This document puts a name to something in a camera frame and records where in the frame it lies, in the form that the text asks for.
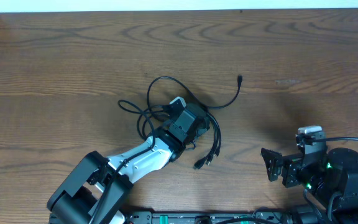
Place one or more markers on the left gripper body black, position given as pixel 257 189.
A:
pixel 196 121

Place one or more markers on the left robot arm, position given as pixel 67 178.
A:
pixel 97 187

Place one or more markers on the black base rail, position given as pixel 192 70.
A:
pixel 261 215

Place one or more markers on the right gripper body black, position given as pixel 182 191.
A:
pixel 279 166

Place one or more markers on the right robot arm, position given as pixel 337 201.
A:
pixel 330 176

